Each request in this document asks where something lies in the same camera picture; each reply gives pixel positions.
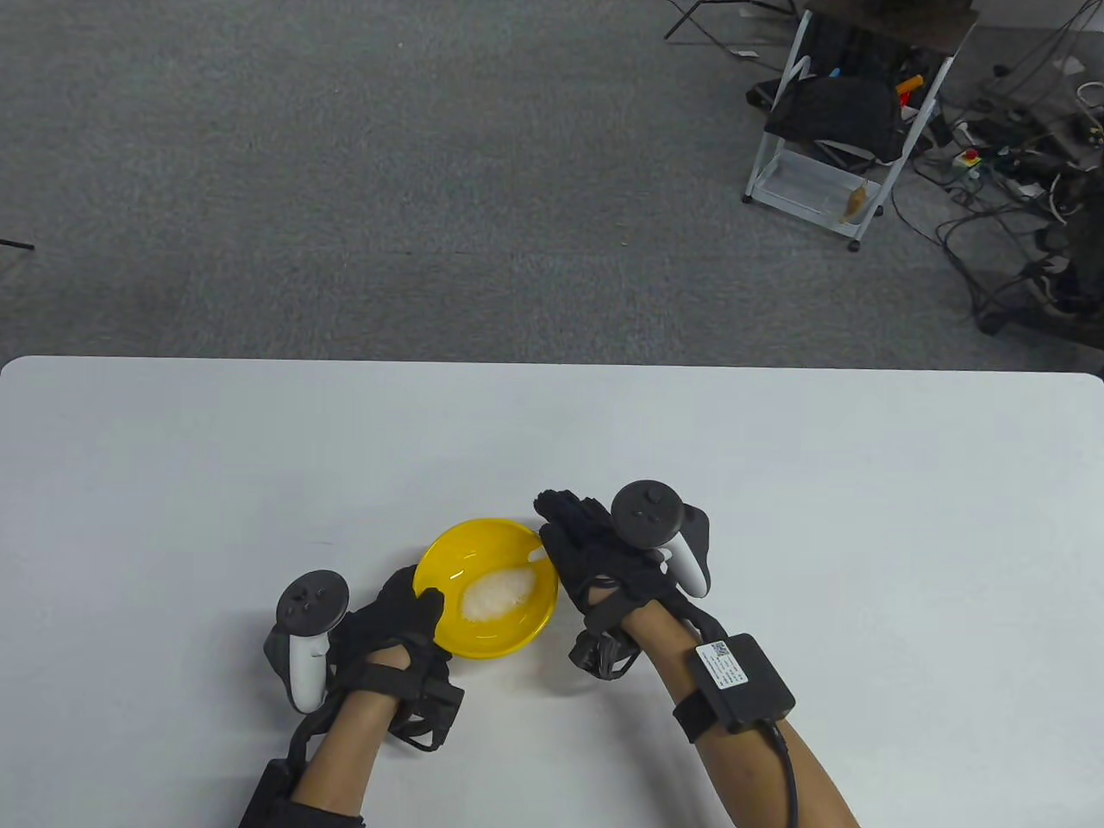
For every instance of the person's right forearm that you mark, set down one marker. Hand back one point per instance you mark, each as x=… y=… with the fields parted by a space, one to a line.
x=750 y=776

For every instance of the person's right hand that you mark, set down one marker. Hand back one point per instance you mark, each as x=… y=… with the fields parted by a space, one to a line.
x=586 y=565

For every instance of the black folding stand legs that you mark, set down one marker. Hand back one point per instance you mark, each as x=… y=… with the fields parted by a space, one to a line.
x=679 y=24

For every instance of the black and white controller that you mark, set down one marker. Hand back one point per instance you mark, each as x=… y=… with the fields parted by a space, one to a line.
x=310 y=599
x=647 y=513

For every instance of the amber bottle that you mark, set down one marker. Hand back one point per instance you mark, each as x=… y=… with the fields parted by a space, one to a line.
x=856 y=203

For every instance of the yellow bowl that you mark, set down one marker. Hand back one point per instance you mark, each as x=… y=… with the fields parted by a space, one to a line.
x=483 y=543

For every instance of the white rolling cart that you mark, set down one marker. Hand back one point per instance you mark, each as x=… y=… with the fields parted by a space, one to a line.
x=802 y=185

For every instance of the black wheeled stand base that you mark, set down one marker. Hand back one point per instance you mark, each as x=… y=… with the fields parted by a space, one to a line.
x=992 y=323

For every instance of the black stand foot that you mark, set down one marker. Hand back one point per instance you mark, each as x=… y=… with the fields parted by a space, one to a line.
x=15 y=245

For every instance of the black forearm pack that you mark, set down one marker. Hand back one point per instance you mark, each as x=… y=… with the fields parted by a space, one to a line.
x=263 y=795

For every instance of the black sensor box white label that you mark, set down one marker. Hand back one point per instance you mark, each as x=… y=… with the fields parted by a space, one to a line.
x=746 y=681

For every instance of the white box with red button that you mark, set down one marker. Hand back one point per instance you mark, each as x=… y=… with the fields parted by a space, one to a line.
x=970 y=157

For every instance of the black bag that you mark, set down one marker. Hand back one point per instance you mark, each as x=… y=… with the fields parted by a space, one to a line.
x=837 y=116

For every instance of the person's left hand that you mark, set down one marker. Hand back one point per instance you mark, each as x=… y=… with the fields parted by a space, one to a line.
x=384 y=630

